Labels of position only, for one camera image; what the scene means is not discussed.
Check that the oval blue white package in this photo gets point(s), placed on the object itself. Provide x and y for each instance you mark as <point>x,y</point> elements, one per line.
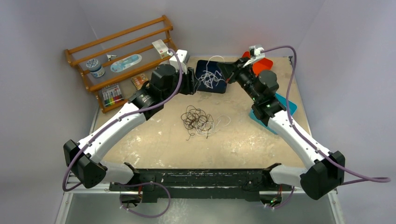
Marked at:
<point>125,63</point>

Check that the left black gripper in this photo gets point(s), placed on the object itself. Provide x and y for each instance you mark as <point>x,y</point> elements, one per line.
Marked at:
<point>191,82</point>

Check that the orange patterned small pack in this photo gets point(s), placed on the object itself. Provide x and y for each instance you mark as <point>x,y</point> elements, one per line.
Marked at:
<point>139,80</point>

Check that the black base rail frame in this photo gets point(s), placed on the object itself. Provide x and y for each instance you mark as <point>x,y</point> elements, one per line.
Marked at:
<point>147,185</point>

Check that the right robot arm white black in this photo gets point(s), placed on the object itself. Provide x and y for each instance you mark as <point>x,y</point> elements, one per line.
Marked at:
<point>323,169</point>

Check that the small metal clip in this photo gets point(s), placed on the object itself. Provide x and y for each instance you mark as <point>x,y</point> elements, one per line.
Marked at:
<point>111,57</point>

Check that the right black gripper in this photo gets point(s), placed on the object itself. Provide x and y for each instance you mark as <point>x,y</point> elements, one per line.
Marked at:
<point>231,71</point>

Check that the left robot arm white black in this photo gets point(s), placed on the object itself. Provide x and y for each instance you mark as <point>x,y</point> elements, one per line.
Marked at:
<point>84,158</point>

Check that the orange square tray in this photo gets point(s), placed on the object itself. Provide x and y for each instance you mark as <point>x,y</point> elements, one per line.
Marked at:
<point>259,66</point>

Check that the cyan square tray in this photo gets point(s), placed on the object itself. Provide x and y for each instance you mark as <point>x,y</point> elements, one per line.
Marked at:
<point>283,101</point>

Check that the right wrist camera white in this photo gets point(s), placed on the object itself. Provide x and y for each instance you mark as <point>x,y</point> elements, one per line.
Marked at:
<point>256,53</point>

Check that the coloured marker set pack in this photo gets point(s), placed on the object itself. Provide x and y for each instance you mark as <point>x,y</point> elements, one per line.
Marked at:
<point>112,95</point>

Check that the blue white round jar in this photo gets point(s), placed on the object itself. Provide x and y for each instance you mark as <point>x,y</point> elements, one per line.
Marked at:
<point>95,68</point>

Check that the dark navy square tray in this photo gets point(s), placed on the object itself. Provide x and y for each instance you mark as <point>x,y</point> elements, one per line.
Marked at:
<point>209,78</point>

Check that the white red small box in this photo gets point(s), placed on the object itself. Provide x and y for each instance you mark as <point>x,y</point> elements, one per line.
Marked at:
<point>162,49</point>

